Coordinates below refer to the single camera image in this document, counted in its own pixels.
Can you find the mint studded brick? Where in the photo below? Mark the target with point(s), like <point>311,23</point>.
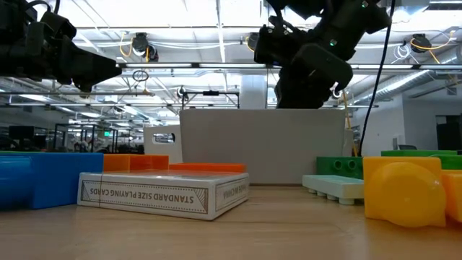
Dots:
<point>332,186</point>

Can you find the yellow-orange long brick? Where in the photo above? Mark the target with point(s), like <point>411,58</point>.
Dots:
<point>454,195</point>

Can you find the silver ventilation duct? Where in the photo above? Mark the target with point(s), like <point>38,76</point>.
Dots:
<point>397,85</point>

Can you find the black camera rig frame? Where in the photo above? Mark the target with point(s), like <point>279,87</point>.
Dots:
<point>211,93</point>

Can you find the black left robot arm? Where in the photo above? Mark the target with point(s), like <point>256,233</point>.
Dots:
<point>14,11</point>

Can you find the small black monitor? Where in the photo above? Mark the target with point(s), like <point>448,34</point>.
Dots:
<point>21,132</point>

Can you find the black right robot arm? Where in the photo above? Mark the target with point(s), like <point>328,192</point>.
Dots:
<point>321,65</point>

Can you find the grey plastic bin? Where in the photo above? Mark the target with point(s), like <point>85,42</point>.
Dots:
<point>349,142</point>
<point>260,144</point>

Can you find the orange wedge toy block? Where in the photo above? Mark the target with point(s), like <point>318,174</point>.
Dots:
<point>133,163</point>

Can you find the white playing cards box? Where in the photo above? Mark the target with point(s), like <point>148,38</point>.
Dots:
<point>144,196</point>

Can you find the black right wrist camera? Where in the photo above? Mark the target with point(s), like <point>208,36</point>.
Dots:
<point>270,47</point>

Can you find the white plastic bin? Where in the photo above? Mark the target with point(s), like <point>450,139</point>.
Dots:
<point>162,151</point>

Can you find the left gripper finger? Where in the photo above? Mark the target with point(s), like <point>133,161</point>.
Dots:
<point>94,70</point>

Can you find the grey laptop screen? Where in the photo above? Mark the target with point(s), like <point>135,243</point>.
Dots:
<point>408,147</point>

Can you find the green round-stud toy block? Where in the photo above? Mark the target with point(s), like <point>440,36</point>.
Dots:
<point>18,152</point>

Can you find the yellow round-stud block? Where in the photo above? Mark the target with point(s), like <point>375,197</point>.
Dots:
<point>400,191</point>

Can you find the large blue toy block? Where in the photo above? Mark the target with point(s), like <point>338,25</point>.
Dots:
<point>54,180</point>

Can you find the red-orange studded brick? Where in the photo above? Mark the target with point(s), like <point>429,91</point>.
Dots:
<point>205,167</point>

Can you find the green studded brick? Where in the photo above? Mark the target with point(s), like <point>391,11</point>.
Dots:
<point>339,166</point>

